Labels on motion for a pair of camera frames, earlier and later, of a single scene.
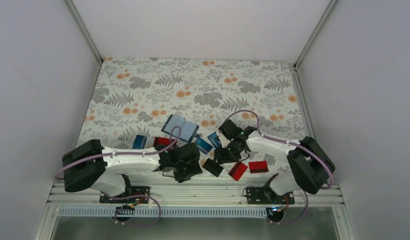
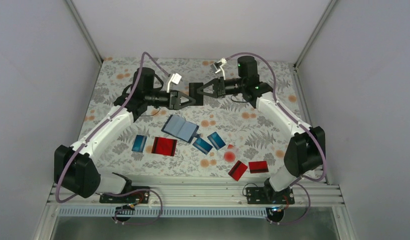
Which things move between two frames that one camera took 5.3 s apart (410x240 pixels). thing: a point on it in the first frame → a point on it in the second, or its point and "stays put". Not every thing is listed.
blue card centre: [203, 145] stays put
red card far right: [258, 166] stays put
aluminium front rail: [202, 194] stays put
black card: [214, 168] → [193, 93]
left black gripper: [195, 169] → [173, 101]
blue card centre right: [214, 139] stays put
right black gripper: [221, 158] → [220, 83]
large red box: [161, 141] stays put
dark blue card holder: [189, 129] stays put
